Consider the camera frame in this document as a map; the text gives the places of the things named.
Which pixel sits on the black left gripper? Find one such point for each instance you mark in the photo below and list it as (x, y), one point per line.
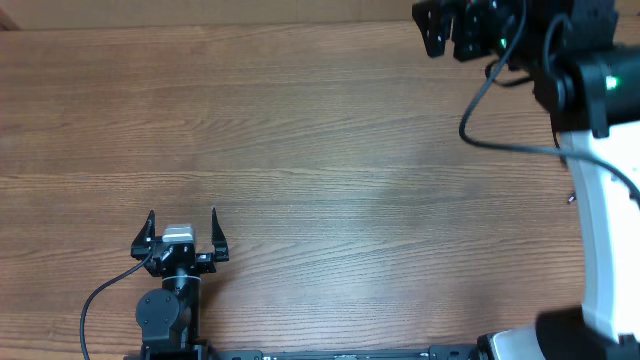
(206, 263)

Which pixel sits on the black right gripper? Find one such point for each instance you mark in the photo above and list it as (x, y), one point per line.
(466, 19)

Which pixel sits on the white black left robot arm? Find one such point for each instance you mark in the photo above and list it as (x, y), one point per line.
(169, 316)

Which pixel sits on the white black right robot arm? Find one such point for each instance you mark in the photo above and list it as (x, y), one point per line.
(589, 85)

